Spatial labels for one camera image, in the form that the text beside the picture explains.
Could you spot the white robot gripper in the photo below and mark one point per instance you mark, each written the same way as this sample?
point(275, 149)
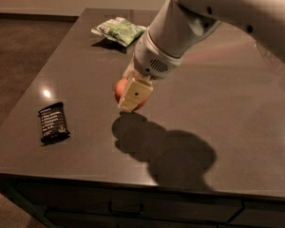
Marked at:
point(149, 62)

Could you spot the red apple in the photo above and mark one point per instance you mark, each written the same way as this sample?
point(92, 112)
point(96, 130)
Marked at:
point(119, 90)

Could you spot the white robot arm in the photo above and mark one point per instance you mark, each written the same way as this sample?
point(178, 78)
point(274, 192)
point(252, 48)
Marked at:
point(182, 23)

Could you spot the green jalapeno chip bag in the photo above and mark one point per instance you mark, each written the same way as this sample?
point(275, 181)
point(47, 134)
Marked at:
point(119, 30)

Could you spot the black snack bar wrapper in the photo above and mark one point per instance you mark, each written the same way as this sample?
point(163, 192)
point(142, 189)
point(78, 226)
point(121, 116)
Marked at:
point(53, 123)

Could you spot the dark cabinet drawer handle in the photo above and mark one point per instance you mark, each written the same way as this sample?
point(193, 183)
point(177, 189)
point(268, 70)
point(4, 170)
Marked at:
point(125, 209)

